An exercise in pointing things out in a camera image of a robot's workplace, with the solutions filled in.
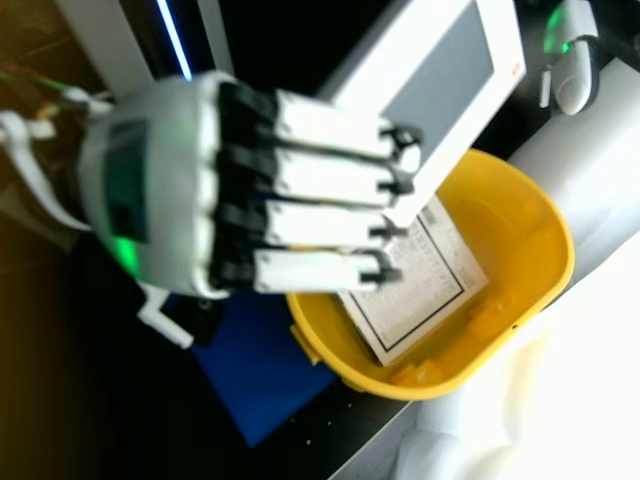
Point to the white box with dark panel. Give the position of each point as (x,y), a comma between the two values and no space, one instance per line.
(440,75)

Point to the yellow plastic bucket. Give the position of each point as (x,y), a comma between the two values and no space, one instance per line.
(525,240)

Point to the silver column with blue light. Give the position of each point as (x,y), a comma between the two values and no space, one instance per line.
(125,40)

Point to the blue box with label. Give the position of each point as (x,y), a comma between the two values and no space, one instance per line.
(425,290)

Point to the blue platform board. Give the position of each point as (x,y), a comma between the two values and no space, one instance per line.
(260,380)

